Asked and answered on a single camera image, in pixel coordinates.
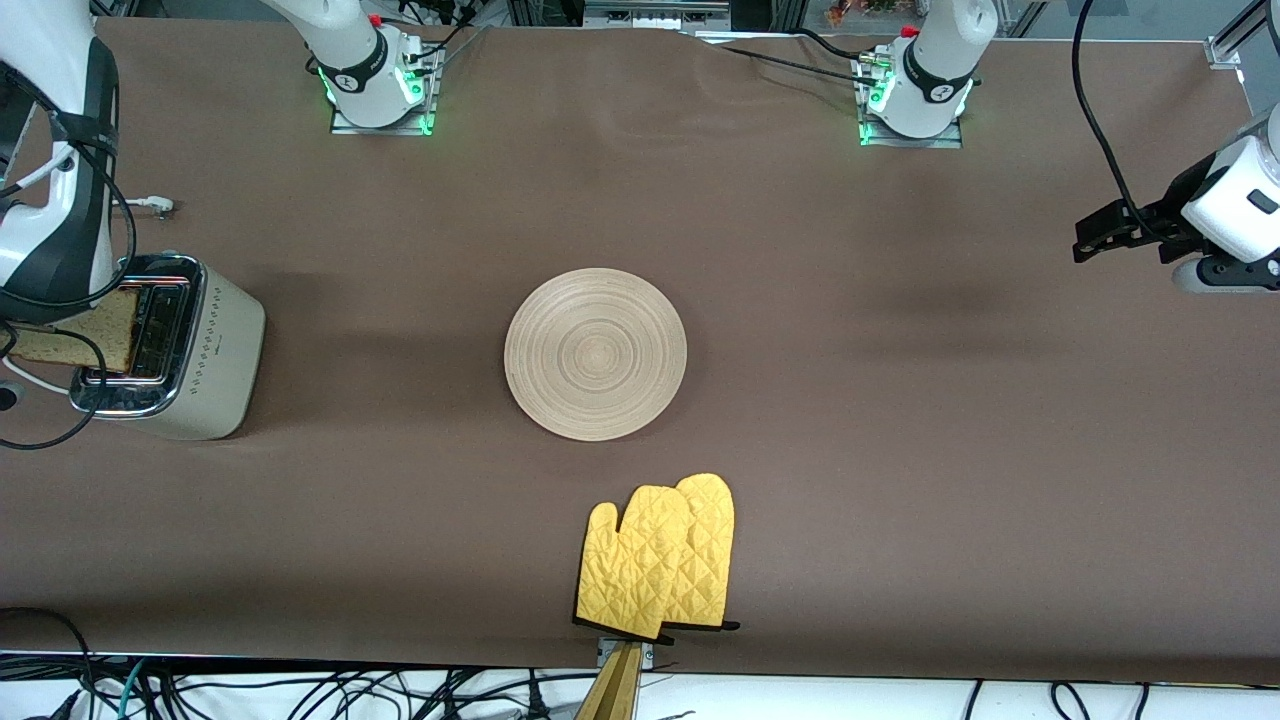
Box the black base cable bundle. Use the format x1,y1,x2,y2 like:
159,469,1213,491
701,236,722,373
398,0,493,73

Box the cream and chrome toaster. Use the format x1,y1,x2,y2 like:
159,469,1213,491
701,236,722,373
68,252,267,441

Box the grey metal frame box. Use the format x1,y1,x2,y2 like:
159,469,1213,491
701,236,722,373
580,0,737,31

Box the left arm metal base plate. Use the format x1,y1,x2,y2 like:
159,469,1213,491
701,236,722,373
858,55,966,149

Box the aluminium frame profile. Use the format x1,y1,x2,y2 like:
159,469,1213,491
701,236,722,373
1205,0,1280,71

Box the black looped floor cable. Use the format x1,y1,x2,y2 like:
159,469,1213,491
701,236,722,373
0,606,97,720

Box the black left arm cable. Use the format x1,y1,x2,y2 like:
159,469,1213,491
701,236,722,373
1072,0,1169,241

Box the brown table cover sheet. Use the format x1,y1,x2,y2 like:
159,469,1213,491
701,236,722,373
0,15,1280,687

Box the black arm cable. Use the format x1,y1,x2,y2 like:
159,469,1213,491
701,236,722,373
1072,0,1169,241
0,60,137,451

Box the yellow quilted oven mitt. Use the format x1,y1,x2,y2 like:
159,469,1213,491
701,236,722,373
660,473,742,633
574,485,693,641

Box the white toaster cord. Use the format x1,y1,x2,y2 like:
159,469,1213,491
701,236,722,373
0,355,71,396

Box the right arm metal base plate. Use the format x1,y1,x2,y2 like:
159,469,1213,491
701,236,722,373
330,45,439,136

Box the yellow wooden post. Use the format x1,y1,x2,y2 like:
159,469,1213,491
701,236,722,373
575,643,642,720

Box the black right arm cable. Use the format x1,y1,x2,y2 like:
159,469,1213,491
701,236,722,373
0,60,137,451

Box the teal floor cable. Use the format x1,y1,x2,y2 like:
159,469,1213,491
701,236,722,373
112,658,149,720

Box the orange background object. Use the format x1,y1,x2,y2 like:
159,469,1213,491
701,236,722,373
825,0,903,27

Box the black floor cable tangle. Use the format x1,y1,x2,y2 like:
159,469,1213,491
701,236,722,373
150,664,601,720

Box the black table cable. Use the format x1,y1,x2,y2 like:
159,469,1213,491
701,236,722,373
718,44,881,87
795,28,867,63

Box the brown bread slice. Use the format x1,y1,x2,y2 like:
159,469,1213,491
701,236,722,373
8,288,141,374

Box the small metal bracket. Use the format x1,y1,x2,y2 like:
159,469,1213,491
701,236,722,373
597,637,657,671

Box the round wooden plate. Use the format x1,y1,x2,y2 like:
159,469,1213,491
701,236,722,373
504,266,688,443

